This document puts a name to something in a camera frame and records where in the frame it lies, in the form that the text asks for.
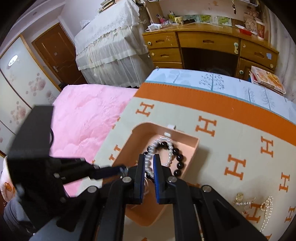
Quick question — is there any white pearl bracelet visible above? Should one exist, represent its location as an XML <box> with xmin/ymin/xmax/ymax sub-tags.
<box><xmin>144</xmin><ymin>136</ymin><xmax>175</xmax><ymax>179</ymax></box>

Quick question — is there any black bead bracelet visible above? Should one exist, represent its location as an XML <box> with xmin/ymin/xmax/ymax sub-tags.
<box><xmin>143</xmin><ymin>141</ymin><xmax>185</xmax><ymax>178</ymax></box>

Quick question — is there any small gold charm jewelry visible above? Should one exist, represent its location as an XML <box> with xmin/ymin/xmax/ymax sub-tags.
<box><xmin>233</xmin><ymin>192</ymin><xmax>256</xmax><ymax>215</ymax></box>

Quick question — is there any pink quilt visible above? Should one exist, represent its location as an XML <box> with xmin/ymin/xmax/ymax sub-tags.
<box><xmin>0</xmin><ymin>84</ymin><xmax>139</xmax><ymax>202</ymax></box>

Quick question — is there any pink open box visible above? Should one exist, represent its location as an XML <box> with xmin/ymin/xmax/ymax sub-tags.
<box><xmin>101</xmin><ymin>122</ymin><xmax>200</xmax><ymax>227</ymax></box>

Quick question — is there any orange H pattern blanket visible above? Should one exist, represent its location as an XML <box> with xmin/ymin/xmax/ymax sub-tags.
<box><xmin>95</xmin><ymin>82</ymin><xmax>295</xmax><ymax>240</ymax></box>

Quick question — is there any floral sliding wardrobe door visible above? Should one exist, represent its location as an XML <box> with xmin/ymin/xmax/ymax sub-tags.
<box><xmin>1</xmin><ymin>35</ymin><xmax>61</xmax><ymax>155</ymax></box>

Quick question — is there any brown wooden door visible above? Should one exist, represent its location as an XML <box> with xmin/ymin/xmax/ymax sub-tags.
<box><xmin>32</xmin><ymin>23</ymin><xmax>87</xmax><ymax>85</ymax></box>

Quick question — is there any white lace covered piano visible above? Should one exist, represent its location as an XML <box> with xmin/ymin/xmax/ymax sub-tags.
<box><xmin>74</xmin><ymin>1</ymin><xmax>153</xmax><ymax>87</ymax></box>

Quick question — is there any light blue tree bedsheet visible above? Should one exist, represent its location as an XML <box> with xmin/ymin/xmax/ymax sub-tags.
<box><xmin>145</xmin><ymin>68</ymin><xmax>295</xmax><ymax>123</ymax></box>

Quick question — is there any orange picture book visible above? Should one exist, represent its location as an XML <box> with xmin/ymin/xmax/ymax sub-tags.
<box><xmin>249</xmin><ymin>66</ymin><xmax>286</xmax><ymax>95</ymax></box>

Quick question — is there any wooden desk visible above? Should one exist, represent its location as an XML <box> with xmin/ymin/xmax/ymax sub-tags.
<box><xmin>142</xmin><ymin>23</ymin><xmax>279</xmax><ymax>80</ymax></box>

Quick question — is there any white floral curtain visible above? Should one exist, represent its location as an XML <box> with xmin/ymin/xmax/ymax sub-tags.
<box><xmin>269</xmin><ymin>10</ymin><xmax>296</xmax><ymax>103</ymax></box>

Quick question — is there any wooden bookshelf hutch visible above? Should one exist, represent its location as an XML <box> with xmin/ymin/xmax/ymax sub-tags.
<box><xmin>145</xmin><ymin>0</ymin><xmax>270</xmax><ymax>40</ymax></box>

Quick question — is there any long pearl necklace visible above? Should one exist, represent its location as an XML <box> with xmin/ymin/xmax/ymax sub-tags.
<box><xmin>259</xmin><ymin>195</ymin><xmax>274</xmax><ymax>233</ymax></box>

